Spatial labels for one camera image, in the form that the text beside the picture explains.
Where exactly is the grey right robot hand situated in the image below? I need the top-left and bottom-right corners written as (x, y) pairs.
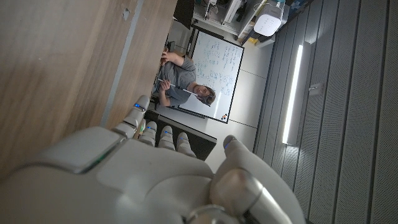
top-left (0, 95), bottom-right (307, 224)

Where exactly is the thin white stick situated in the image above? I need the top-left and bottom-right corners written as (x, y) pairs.
top-left (156, 77), bottom-right (200, 97)

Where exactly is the seated person grey shirt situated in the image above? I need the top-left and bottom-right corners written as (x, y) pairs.
top-left (151, 46), bottom-right (217, 108)

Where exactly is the long ceiling light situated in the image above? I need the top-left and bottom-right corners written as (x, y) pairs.
top-left (281, 40), bottom-right (312, 146)

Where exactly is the white shelf cabinet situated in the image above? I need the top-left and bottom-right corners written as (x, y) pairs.
top-left (192, 0), bottom-right (268, 40)

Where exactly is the whiteboard with black frame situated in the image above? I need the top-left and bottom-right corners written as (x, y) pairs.
top-left (177, 26), bottom-right (245, 124)

